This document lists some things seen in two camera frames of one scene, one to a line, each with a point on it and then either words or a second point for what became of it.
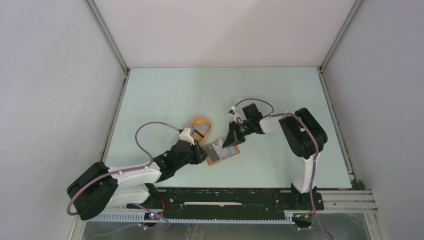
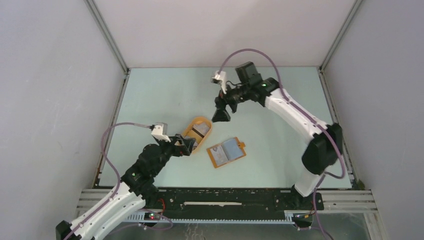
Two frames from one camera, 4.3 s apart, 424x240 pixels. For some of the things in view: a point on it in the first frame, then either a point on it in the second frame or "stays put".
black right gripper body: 241,130 -> 232,97
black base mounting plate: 223,199 stays put
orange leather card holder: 208,159 -> 226,152
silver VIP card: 202,128 stays put
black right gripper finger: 232,139 -> 221,115
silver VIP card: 222,152 -> 219,155
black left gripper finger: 202,153 -> 189,142
